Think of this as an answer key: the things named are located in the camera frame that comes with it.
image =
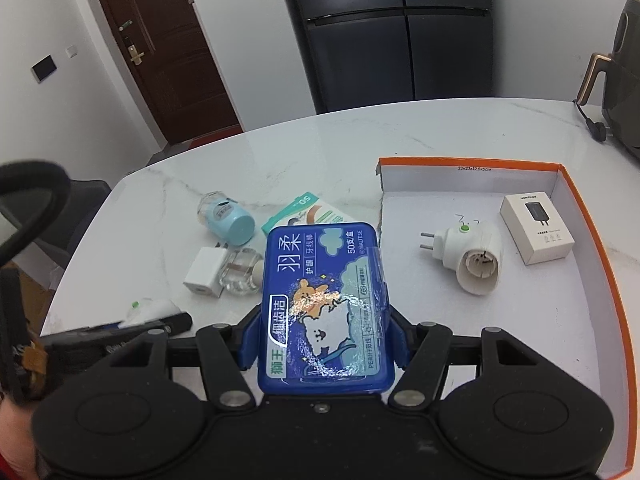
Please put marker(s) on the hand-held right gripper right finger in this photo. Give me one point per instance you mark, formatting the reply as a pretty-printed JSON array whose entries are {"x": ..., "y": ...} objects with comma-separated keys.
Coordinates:
[{"x": 400, "y": 342}]

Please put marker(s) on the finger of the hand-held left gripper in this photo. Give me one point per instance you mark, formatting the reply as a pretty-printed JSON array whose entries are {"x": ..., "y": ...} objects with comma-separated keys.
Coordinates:
[{"x": 170, "y": 323}]

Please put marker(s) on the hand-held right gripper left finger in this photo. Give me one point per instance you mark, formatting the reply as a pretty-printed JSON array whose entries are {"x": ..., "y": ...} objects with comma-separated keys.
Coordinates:
[{"x": 248, "y": 345}]

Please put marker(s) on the white plug-in heater device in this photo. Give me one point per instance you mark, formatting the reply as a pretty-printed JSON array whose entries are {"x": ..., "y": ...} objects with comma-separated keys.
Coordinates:
[
  {"x": 150, "y": 310},
  {"x": 475, "y": 250}
]

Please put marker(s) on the white usb charger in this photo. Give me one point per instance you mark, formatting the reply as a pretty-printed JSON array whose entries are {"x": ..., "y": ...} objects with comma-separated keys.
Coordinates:
[{"x": 202, "y": 275}]

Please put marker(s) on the blue wet wipes pack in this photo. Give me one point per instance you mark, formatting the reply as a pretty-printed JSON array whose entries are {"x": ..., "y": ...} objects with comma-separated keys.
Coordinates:
[{"x": 325, "y": 310}]

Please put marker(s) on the orange-rimmed white cardboard box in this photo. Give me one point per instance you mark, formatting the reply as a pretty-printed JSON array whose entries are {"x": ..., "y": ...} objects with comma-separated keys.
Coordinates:
[{"x": 500, "y": 360}]

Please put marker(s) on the light blue toothpick jar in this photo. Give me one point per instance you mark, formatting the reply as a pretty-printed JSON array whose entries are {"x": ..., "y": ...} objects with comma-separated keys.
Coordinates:
[{"x": 230, "y": 217}]

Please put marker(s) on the teal bandage box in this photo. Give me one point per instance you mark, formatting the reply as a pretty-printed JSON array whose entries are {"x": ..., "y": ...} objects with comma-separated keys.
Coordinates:
[{"x": 305, "y": 210}]

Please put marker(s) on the small white charger package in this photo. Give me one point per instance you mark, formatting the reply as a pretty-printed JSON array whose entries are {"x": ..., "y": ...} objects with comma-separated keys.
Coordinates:
[{"x": 537, "y": 230}]

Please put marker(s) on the person's left forearm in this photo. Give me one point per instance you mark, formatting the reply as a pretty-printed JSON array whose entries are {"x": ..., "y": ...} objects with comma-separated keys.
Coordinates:
[{"x": 12, "y": 440}]

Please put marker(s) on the clear glass bottle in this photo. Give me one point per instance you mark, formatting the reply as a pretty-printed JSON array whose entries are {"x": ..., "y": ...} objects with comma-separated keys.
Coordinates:
[{"x": 240, "y": 275}]

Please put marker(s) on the dark brown door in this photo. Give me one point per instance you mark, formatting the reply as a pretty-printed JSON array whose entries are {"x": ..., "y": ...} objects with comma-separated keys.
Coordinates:
[{"x": 165, "y": 60}]

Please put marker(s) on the dark grey refrigerator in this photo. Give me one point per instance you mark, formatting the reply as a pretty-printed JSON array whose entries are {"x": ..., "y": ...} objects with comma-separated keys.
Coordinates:
[{"x": 390, "y": 35}]

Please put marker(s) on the dark grey air fryer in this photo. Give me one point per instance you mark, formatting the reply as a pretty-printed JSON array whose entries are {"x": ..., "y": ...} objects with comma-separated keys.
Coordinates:
[{"x": 625, "y": 85}]

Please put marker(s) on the black wall panel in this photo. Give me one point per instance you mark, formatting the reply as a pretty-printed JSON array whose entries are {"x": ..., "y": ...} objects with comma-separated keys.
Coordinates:
[{"x": 44, "y": 68}]

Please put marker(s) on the white light switch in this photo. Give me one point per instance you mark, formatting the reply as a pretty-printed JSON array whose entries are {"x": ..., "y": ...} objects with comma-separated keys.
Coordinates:
[{"x": 72, "y": 51}]

